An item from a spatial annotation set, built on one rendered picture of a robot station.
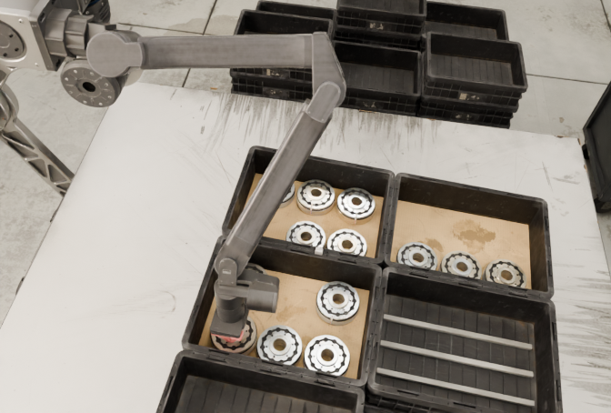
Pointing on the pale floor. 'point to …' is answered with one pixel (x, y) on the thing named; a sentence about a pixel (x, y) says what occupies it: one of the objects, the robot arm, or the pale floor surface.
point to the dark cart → (600, 149)
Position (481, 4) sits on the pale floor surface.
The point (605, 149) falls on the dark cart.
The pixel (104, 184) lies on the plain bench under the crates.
